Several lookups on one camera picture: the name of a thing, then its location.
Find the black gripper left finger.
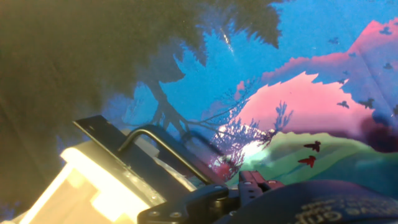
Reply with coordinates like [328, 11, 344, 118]
[136, 183, 231, 224]

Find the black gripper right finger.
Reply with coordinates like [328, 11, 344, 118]
[238, 170, 284, 206]

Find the white drawer with black handle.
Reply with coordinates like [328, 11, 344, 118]
[18, 114, 226, 224]

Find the printed landscape table mat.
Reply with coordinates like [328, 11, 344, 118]
[0, 0, 398, 224]

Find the wooden cube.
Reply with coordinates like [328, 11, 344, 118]
[29, 167, 125, 224]

